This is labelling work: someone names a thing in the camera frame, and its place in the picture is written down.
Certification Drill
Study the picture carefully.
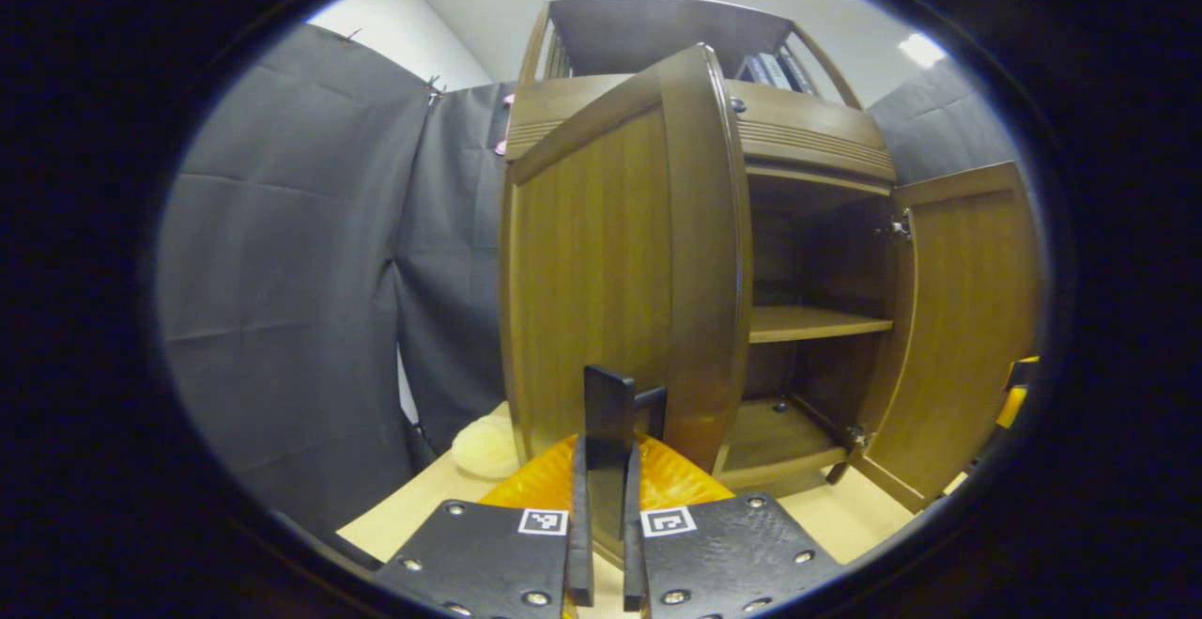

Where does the black backdrop cloth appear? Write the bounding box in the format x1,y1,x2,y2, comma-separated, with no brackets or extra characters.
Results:
155,23,1025,545

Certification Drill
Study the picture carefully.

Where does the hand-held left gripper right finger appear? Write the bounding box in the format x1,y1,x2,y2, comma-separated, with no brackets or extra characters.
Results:
623,436,841,619

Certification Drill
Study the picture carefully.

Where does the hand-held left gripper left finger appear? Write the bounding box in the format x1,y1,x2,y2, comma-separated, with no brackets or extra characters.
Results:
374,433,594,619

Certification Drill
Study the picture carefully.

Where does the pale yellow soft object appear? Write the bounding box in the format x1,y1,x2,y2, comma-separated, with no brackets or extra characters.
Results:
451,415,519,479

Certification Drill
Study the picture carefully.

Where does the wooden shoe cabinet door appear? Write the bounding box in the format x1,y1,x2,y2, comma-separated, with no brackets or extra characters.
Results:
850,162,1041,514
498,43,752,568

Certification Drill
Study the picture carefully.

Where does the black door handle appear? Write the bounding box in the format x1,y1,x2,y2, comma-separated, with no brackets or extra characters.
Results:
582,365,668,554

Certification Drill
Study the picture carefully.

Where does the wooden double-door shoe cabinet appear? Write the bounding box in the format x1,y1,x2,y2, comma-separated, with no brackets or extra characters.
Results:
502,0,898,498

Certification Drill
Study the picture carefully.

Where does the small ceiling light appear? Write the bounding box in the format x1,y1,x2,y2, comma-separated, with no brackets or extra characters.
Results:
897,32,948,69

